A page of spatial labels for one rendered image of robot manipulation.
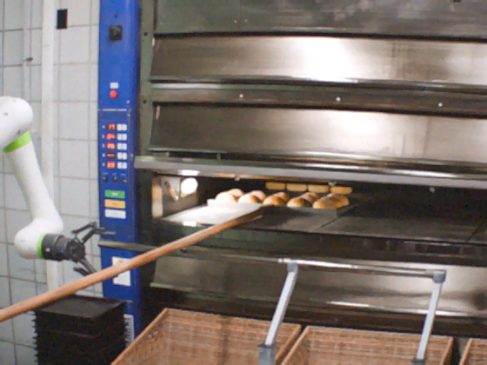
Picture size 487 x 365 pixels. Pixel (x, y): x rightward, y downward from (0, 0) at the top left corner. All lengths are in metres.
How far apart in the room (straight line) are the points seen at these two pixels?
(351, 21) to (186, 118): 0.73
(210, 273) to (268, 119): 0.61
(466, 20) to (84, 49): 1.50
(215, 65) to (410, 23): 0.74
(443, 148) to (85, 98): 1.42
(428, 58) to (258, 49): 0.63
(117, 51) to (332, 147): 0.91
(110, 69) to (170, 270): 0.79
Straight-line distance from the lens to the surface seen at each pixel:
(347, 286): 3.35
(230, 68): 3.39
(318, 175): 3.16
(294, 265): 2.98
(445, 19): 3.18
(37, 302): 2.44
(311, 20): 3.31
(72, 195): 3.79
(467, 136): 3.17
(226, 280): 3.51
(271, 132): 3.36
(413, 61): 3.19
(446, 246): 3.23
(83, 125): 3.72
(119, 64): 3.59
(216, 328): 3.53
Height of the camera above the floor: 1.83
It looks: 8 degrees down
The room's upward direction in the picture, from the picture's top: straight up
